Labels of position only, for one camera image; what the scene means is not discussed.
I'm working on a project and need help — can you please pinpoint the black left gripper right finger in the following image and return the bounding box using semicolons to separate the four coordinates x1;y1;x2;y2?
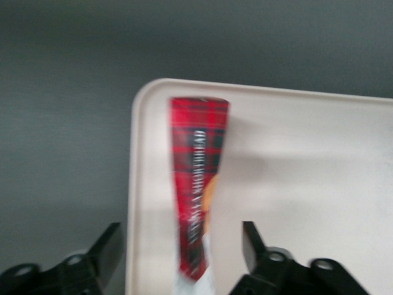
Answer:
230;221;308;295

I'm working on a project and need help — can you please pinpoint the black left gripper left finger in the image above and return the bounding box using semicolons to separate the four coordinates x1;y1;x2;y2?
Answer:
58;222;125;295

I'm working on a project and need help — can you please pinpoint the red tartan cookie box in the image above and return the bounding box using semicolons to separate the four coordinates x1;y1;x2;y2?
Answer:
168;96;232;295

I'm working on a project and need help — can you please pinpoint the cream plastic tray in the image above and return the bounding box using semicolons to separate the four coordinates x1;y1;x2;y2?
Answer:
124;77;393;295

